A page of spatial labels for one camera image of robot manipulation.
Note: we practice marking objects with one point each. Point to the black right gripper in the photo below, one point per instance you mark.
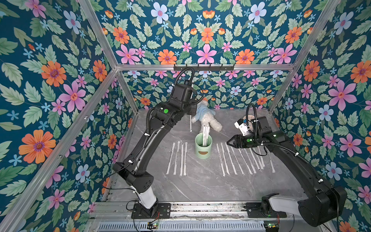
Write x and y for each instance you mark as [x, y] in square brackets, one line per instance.
[232, 141]

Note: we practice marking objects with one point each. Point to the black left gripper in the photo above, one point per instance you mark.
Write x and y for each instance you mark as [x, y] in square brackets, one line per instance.
[192, 109]

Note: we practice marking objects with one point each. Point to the green metal straw cup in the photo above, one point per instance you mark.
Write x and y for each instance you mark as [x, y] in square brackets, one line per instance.
[203, 152]

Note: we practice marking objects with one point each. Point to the thirteenth white straw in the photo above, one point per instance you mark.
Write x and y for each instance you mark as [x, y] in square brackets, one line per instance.
[182, 159]

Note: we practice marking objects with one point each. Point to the fourteenth white straw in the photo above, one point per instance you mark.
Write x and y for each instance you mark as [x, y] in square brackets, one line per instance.
[176, 158]

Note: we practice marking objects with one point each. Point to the twelfth white straw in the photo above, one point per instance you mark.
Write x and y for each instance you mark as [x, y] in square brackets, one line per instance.
[170, 159]

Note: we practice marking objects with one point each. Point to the eleventh white straw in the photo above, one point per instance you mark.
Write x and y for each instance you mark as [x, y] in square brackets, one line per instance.
[185, 159]

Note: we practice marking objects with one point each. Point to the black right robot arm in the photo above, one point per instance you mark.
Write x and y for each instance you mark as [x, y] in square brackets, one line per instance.
[324, 201]

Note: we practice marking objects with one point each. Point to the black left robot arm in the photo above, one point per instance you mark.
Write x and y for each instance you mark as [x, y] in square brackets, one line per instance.
[159, 122]

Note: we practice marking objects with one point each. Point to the bundle of wrapped straws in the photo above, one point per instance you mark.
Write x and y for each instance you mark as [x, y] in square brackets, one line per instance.
[206, 130]

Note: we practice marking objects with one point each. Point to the white teddy bear blue shirt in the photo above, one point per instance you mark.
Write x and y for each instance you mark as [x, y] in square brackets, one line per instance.
[205, 116]

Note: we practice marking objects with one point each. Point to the beige round alarm clock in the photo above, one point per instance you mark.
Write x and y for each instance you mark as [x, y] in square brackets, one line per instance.
[250, 118]

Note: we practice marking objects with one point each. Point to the black wall hook rail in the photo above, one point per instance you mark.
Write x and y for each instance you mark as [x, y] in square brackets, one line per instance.
[205, 67]

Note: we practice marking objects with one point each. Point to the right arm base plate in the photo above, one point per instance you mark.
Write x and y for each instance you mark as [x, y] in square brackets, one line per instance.
[262, 210]

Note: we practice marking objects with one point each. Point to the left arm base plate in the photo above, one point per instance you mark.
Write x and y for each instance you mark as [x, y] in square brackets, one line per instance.
[159, 210]

